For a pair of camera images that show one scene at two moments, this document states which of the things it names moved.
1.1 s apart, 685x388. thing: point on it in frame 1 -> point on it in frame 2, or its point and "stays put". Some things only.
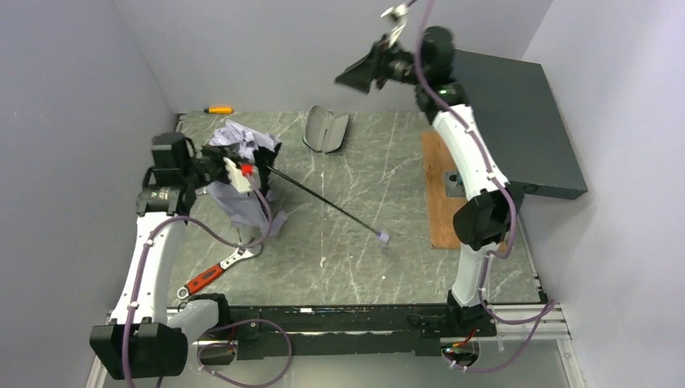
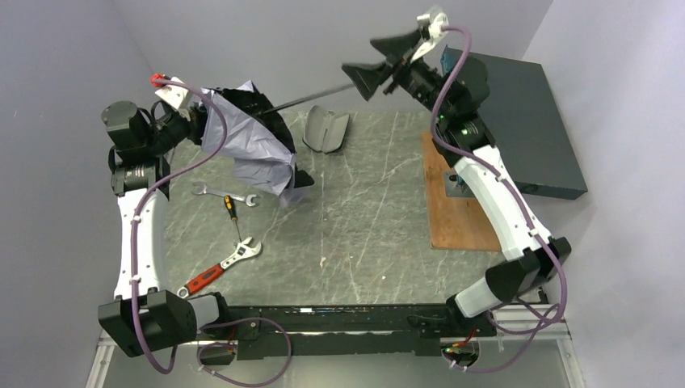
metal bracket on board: [454, 186] stays put
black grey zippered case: [325, 129] stays put
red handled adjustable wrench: [183, 293] stays put
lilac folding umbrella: [245, 156] -> [261, 148]
